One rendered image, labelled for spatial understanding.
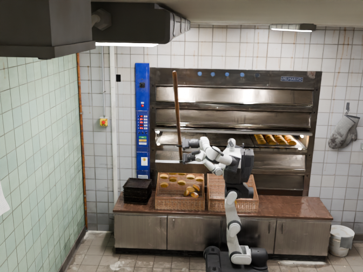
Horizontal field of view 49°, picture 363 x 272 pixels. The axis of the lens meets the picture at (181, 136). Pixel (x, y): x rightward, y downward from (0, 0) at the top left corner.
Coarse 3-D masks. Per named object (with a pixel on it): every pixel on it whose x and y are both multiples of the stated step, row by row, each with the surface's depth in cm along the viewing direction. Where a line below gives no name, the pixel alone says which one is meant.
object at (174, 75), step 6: (174, 72) 256; (174, 78) 261; (174, 84) 268; (174, 90) 276; (174, 96) 285; (174, 102) 295; (180, 132) 348; (180, 138) 359; (180, 144) 372; (180, 150) 387; (180, 156) 403
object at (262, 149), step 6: (156, 144) 480; (162, 144) 480; (168, 144) 481; (174, 144) 481; (258, 150) 473; (264, 150) 473; (270, 150) 473; (276, 150) 473; (282, 150) 472; (288, 150) 472; (294, 150) 472; (300, 150) 471; (306, 150) 471
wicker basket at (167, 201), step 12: (192, 180) 482; (156, 192) 448; (168, 192) 482; (180, 192) 482; (204, 192) 449; (156, 204) 448; (168, 204) 456; (180, 204) 457; (192, 204) 457; (204, 204) 442
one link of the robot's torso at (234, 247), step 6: (234, 228) 396; (228, 234) 399; (234, 234) 397; (228, 240) 403; (234, 240) 402; (228, 246) 407; (234, 246) 406; (228, 252) 416; (234, 252) 407; (240, 252) 408
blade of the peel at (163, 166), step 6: (156, 162) 424; (162, 162) 423; (168, 162) 423; (174, 162) 423; (192, 162) 422; (198, 162) 422; (162, 168) 442; (168, 168) 442; (174, 168) 441; (180, 168) 440; (186, 168) 439; (192, 168) 438; (198, 168) 438; (204, 168) 437
